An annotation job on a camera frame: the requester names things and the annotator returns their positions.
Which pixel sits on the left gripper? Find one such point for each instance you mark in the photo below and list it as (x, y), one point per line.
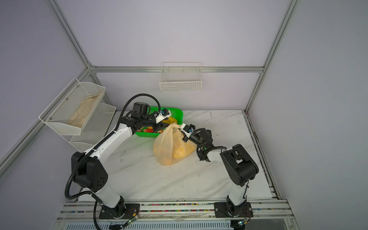
(159, 126)

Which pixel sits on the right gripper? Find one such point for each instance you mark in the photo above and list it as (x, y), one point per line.
(185, 140)

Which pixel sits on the banana print plastic bag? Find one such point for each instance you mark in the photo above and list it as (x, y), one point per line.
(169, 147)

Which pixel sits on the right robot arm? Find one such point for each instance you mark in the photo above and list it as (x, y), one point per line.
(239, 165)

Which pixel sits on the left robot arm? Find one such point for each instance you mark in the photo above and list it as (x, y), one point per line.
(88, 174)

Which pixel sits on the green plastic basket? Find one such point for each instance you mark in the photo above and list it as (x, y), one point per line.
(147, 132)

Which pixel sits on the beige cloth in shelf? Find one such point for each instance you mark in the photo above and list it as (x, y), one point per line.
(80, 115)

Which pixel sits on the upper white mesh shelf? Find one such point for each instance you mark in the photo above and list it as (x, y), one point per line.
(57, 114)

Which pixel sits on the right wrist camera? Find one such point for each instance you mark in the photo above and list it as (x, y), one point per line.
(187, 128)

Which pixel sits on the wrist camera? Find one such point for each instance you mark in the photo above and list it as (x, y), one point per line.
(187, 128)
(162, 115)

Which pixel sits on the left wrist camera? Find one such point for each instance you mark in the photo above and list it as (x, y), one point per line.
(162, 115)

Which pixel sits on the white wire wall basket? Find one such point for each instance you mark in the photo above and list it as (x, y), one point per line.
(180, 77)

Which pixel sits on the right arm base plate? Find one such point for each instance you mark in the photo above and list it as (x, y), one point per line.
(228, 210)

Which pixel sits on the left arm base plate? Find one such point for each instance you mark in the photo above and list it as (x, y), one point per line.
(125, 211)

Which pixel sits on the aluminium mounting rail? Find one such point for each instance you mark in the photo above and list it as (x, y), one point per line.
(180, 211)

